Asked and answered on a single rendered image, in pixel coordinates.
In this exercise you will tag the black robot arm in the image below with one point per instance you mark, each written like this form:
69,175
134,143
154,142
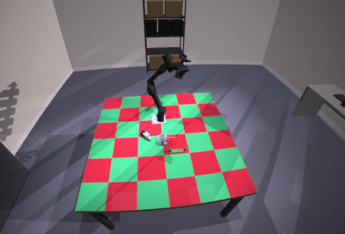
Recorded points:
151,89

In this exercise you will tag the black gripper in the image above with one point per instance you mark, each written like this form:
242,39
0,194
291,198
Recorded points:
178,66

